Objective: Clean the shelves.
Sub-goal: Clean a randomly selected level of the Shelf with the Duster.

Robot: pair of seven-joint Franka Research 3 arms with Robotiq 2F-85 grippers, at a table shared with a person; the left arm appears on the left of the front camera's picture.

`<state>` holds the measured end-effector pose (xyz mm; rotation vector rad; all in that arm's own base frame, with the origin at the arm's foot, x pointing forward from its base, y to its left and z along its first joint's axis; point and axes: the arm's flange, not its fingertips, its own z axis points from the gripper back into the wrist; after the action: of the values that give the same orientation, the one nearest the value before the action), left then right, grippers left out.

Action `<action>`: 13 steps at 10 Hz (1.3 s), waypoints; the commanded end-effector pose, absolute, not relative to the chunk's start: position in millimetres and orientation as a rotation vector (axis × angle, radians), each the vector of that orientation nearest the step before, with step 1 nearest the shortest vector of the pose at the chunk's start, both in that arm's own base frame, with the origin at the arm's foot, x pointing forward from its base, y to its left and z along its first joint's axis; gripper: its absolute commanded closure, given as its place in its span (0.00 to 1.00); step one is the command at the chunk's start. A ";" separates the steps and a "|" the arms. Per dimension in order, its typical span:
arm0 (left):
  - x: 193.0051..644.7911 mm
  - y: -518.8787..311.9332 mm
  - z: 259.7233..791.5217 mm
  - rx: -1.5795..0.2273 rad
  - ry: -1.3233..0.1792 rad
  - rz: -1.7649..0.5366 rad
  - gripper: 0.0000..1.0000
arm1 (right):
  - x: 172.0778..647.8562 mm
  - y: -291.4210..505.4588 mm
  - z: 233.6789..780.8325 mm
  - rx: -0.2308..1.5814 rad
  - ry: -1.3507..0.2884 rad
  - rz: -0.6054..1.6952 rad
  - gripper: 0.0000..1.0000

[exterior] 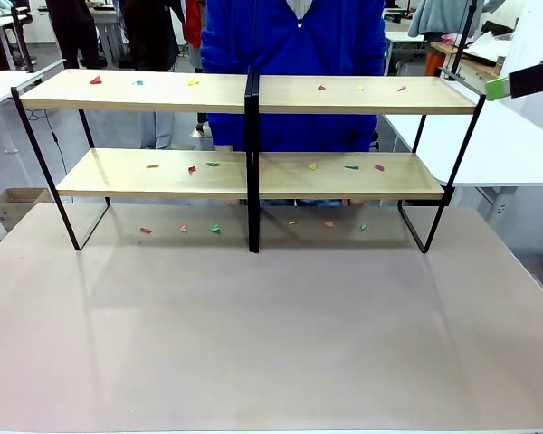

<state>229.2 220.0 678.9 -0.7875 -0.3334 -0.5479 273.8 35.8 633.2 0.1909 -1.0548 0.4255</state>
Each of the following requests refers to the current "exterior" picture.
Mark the wooden table with white sheets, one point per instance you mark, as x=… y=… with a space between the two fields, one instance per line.
x=484 y=50

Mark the large white table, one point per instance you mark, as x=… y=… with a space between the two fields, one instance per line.
x=502 y=144

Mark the black pole stand with clamp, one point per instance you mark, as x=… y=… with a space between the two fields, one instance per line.
x=462 y=40

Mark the orange object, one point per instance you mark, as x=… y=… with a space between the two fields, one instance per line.
x=432 y=63

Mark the grey fleece jacket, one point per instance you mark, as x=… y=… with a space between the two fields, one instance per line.
x=439 y=18

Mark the small white background table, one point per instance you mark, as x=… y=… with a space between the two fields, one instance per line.
x=402 y=38

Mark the teal paper scrap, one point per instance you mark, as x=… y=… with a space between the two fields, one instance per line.
x=351 y=168

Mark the person in blue jacket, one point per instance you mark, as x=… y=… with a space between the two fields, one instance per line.
x=298 y=45

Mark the person in red white jacket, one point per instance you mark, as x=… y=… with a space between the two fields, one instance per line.
x=194 y=22

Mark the person in dark coat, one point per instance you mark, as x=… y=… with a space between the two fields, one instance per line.
x=149 y=34

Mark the person in black clothes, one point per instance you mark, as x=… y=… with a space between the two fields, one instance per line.
x=72 y=31

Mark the black chair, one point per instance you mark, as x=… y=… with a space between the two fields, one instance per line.
x=22 y=38

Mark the brown cardboard box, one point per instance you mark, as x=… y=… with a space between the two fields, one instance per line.
x=18 y=205

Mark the white side table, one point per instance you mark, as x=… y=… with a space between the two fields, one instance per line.
x=0 y=88

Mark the wood shelf unit black frame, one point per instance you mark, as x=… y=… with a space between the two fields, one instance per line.
x=136 y=92
x=366 y=95

